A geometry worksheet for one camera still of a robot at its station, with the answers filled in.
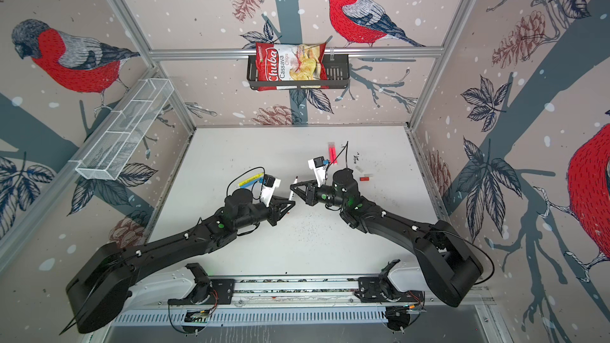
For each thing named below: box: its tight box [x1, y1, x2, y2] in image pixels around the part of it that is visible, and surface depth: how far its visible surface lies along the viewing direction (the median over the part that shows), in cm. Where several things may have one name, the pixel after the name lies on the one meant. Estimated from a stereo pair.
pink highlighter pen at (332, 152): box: [328, 141, 338, 166], surface depth 113 cm
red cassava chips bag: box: [254, 42, 329, 92], surface depth 90 cm
